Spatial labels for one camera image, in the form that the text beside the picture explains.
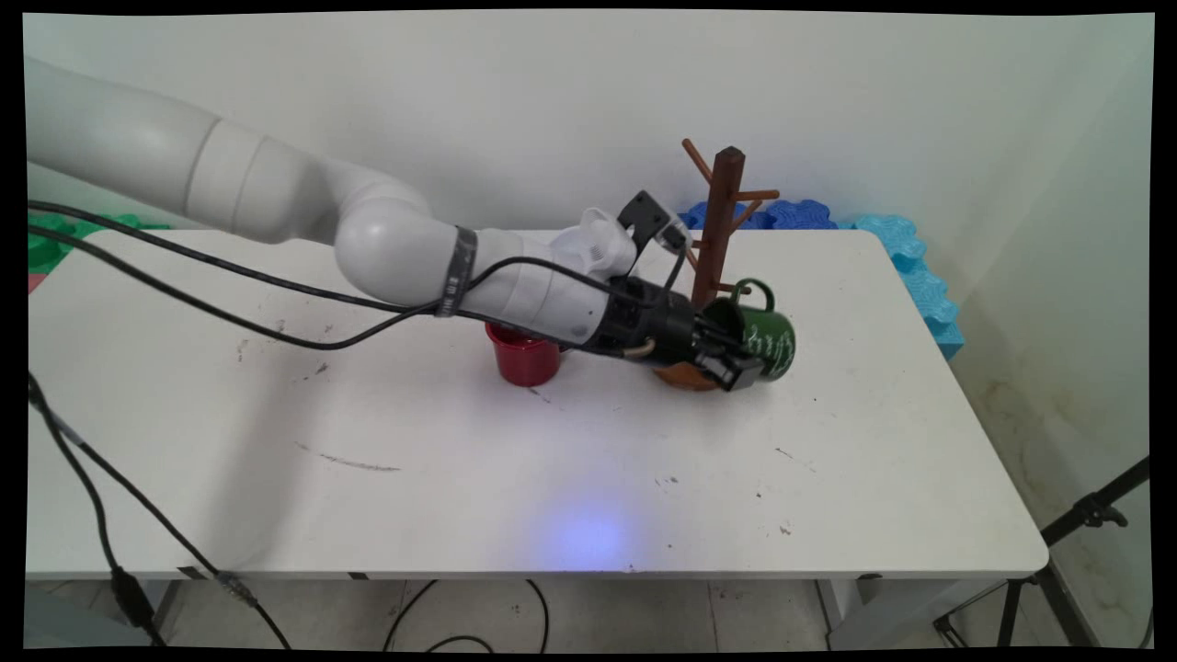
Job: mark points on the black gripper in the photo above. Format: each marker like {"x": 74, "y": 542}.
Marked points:
{"x": 657, "y": 326}

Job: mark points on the dark green enamel mug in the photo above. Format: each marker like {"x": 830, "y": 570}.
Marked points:
{"x": 772, "y": 342}

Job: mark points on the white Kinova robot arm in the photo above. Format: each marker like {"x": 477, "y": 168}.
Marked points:
{"x": 165, "y": 156}

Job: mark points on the brown wooden mug tree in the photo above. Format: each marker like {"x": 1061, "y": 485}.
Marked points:
{"x": 726, "y": 211}

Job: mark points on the blue foam block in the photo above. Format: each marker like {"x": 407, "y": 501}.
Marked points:
{"x": 795, "y": 215}

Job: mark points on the cyan foam block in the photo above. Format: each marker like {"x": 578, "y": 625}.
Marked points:
{"x": 924, "y": 285}

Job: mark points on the red mug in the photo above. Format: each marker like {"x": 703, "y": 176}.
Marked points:
{"x": 524, "y": 360}

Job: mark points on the grey table leg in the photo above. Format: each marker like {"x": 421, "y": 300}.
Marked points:
{"x": 165, "y": 607}
{"x": 851, "y": 611}

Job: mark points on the black tripod stand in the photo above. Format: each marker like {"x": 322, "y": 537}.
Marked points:
{"x": 1057, "y": 529}

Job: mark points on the green foam block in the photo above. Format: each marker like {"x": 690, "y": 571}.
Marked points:
{"x": 55, "y": 246}

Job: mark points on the pink foam mat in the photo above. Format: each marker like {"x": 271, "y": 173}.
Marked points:
{"x": 35, "y": 281}

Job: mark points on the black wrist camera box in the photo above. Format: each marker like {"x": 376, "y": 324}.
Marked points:
{"x": 648, "y": 219}

